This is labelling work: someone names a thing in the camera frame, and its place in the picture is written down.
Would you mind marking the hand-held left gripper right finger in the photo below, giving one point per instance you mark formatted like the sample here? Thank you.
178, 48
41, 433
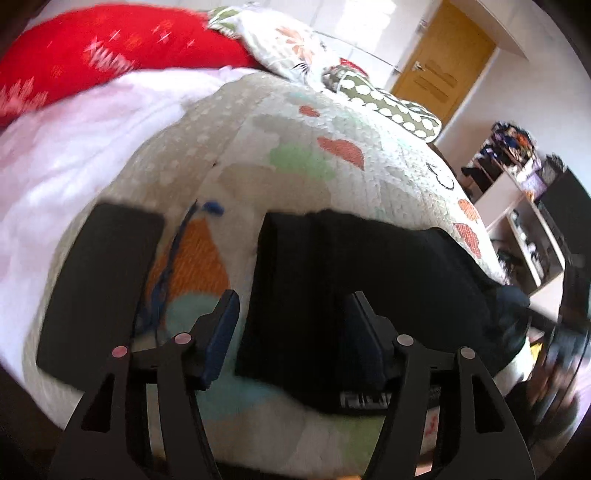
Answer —
364, 344

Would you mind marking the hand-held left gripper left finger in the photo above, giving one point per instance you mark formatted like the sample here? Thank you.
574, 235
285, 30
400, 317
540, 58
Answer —
220, 334

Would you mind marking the black pants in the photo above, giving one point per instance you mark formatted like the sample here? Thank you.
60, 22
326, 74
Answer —
323, 277

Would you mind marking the black rectangular pad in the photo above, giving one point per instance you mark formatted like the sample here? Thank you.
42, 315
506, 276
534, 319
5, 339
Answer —
101, 286

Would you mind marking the black television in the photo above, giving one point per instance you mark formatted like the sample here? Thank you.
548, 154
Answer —
565, 207

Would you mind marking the white shelf unit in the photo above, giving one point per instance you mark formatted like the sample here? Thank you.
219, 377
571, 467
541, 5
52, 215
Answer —
512, 207

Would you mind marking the heart-patterned quilt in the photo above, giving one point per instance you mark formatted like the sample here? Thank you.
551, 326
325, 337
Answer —
295, 157

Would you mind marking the rack with clothes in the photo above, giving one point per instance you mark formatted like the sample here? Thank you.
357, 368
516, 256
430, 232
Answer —
510, 143

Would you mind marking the white fleece blanket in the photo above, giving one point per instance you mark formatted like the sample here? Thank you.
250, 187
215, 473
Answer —
69, 152

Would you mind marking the green white-dotted bolster pillow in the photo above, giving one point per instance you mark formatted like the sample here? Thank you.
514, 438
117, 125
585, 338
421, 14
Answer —
397, 108

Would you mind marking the wooden door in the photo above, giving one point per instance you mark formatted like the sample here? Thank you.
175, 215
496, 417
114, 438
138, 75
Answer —
443, 69

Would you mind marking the white floral pillow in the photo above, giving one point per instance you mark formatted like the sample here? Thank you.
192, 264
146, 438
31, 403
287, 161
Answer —
277, 41

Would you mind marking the red printed pillow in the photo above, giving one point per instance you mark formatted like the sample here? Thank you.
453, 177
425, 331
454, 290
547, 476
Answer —
106, 50

